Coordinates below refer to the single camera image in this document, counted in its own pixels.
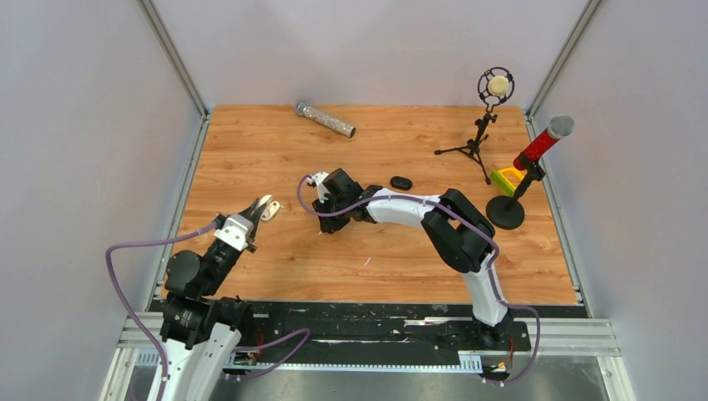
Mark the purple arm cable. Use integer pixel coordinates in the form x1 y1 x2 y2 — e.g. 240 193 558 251
296 174 542 387
104 220 220 401

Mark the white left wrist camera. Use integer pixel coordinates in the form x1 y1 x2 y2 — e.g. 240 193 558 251
214 214 255 251

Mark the yellow green toy block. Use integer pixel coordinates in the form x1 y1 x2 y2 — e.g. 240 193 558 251
489 166 525 196

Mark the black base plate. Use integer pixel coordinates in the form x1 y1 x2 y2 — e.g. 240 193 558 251
164 298 535 367

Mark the black round-base microphone stand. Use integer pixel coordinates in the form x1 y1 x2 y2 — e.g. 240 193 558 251
486 162 546 230

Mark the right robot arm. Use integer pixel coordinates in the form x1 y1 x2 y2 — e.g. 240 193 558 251
301 169 513 349

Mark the black earbuds charging case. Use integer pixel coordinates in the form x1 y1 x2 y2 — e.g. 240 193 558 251
390 175 413 191

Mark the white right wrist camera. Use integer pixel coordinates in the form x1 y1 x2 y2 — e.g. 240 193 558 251
306 171 330 203

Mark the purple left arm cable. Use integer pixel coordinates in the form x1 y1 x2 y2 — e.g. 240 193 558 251
104 220 220 401

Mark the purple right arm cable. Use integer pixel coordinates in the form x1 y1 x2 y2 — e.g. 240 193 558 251
296 174 542 387

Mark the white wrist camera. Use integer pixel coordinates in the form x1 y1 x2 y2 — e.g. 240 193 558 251
214 214 255 251
306 171 330 203

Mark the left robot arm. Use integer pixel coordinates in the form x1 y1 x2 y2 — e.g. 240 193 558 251
148 195 272 400

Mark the black tripod microphone stand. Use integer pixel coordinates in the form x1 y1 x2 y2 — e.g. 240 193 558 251
433 66 515 185

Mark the silver glitter microphone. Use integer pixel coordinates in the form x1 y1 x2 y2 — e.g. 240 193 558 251
294 101 357 138

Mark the red glitter microphone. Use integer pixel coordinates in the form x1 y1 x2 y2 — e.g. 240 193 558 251
513 114 574 170

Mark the white earbuds charging case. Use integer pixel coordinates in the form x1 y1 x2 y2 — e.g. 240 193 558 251
256 194 281 222

